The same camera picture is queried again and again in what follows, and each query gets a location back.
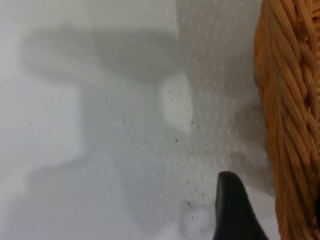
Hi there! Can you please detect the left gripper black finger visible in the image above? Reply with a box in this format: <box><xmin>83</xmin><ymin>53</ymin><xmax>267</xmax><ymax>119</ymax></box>
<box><xmin>212</xmin><ymin>171</ymin><xmax>272</xmax><ymax>240</ymax></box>

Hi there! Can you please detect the orange woven wicker basket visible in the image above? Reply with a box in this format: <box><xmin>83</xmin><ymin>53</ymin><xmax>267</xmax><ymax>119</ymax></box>
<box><xmin>253</xmin><ymin>0</ymin><xmax>320</xmax><ymax>240</ymax></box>

